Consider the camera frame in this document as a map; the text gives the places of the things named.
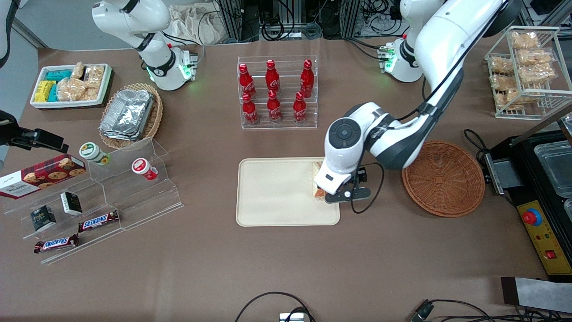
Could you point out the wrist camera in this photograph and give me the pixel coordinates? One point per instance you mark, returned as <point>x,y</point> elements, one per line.
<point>362,175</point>
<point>8,127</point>

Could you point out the small teal snack packet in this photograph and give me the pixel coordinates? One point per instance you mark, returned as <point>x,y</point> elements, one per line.
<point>53,94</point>

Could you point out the small black box gold print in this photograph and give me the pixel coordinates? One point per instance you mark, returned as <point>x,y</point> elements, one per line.
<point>43,218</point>

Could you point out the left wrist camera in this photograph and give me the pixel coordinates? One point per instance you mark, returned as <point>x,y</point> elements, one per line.
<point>362,175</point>

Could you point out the cream plastic serving tray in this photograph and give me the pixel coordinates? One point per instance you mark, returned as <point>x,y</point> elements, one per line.
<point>277,192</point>

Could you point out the stack of foil trays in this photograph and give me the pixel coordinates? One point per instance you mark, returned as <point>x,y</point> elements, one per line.
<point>127,114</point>

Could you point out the small black box white label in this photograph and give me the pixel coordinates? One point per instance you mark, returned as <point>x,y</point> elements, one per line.
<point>71,203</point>

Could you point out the green lid sunflower cup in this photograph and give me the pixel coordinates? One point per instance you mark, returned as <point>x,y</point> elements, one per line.
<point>91,152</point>

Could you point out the small silver device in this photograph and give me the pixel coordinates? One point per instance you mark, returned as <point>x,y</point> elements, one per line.
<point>290,318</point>

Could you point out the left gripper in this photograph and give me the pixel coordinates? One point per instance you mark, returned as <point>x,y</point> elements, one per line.
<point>363,177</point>

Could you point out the clear acrylic bottle rack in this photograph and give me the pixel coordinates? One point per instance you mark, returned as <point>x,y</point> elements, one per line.
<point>286,127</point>

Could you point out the clear acrylic stepped shelf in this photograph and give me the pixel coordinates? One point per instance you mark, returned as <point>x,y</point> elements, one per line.
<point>58,261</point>
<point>143,201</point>

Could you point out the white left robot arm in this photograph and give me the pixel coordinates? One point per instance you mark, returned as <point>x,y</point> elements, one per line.
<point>447,36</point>

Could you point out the Snickers chocolate bar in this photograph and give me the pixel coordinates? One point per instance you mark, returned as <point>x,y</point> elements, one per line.
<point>56,243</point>
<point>98,221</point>

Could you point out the triangle sandwich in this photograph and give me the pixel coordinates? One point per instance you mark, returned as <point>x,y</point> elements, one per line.
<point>319,193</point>

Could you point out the clear bag of puffed snacks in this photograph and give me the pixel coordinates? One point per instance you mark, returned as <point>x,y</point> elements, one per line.
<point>536,74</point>
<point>500,82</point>
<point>525,41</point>
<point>500,65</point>
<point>514,96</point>
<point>78,70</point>
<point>94,76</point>
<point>93,94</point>
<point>534,57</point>
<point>71,89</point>

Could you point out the aluminium frame post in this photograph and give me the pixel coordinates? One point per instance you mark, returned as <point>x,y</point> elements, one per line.
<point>230,18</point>
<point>351,18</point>

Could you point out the red Coca-Cola bottle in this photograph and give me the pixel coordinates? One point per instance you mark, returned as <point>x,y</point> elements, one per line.
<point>299,111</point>
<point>250,112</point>
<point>307,80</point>
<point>272,78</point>
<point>274,109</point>
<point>246,82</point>

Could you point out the red emergency stop button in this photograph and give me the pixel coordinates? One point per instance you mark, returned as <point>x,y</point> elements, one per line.
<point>532,217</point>

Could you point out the red tartan Walkers cookie box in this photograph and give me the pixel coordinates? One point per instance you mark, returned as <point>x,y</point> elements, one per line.
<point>44,176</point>

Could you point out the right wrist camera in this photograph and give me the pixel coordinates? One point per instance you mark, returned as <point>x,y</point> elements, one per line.
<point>8,127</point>

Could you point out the long teal snack packet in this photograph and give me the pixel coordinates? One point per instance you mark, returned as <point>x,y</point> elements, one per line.
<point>58,75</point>

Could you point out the grey strip with black end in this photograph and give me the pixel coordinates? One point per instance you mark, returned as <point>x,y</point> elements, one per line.
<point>540,295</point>

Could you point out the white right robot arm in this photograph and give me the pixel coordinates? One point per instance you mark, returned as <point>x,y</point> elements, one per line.
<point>156,58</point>

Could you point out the round brown wicker basket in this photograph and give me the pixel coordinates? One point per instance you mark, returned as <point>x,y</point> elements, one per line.
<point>442,188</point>

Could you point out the clear plastic container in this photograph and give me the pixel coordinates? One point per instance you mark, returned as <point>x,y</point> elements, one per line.
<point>568,210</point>
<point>554,167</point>

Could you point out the oval light wicker basket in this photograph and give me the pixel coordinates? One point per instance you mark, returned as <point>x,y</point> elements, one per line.
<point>156,112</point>

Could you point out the yellow snack packet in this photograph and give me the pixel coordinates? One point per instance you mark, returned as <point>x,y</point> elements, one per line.
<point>44,91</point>

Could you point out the red lid cup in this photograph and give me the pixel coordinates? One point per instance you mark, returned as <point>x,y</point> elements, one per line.
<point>142,167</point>

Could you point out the white rectangular snack bin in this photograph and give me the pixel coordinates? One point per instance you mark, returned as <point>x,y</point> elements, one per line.
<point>67,104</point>

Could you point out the black sealing machine yellow panel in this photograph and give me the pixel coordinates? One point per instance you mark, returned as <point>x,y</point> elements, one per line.
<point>527,152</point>

